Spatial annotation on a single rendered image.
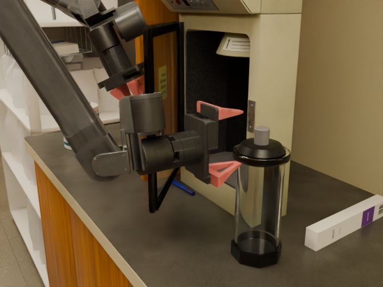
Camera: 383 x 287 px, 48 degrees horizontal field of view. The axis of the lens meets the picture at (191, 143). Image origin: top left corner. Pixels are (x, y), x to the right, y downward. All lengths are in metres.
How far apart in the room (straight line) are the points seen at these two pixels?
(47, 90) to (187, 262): 0.44
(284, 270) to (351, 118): 0.57
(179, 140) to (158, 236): 0.34
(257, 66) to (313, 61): 0.50
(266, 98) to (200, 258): 0.36
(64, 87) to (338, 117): 0.88
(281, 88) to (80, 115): 0.47
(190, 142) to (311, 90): 0.76
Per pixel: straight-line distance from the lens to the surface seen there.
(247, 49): 0.98
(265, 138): 0.80
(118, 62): 0.94
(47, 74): 0.66
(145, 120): 0.65
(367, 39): 1.25
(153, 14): 1.17
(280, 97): 0.95
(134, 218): 1.05
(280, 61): 0.93
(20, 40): 0.68
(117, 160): 0.65
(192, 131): 0.71
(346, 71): 1.30
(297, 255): 0.93
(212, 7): 0.95
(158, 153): 0.66
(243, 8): 0.87
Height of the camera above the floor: 1.43
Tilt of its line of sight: 18 degrees down
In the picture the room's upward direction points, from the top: straight up
